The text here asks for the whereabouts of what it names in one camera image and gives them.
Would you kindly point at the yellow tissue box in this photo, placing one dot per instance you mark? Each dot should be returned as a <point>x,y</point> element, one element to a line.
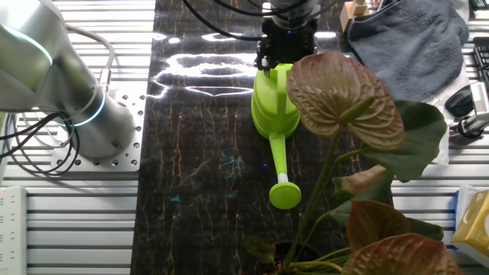
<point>477,225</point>

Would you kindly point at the black keyboard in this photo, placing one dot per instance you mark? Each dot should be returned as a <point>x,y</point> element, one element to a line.
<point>482,57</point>

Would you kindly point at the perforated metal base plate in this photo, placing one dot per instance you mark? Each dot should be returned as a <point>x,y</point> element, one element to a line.
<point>130,153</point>

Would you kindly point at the green plastic watering can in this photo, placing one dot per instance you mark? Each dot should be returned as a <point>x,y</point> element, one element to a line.
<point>271,107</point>

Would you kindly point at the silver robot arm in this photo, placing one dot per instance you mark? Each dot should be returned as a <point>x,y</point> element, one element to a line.
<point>57,84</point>

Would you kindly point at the wooden block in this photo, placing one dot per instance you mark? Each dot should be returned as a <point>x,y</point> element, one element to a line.
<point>349,13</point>

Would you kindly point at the black computer mouse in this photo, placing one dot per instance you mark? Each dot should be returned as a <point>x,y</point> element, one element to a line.
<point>458,102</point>

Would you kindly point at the grey towel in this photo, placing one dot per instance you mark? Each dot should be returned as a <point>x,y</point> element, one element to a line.
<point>412,49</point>

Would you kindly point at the anthurium plant with broad leaves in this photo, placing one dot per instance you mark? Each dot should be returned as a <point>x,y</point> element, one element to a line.
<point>332,88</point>

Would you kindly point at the white power strip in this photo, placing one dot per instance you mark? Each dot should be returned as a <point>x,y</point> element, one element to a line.
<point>13,229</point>

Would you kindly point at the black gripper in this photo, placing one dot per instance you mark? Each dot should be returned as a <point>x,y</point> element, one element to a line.
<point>290,42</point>

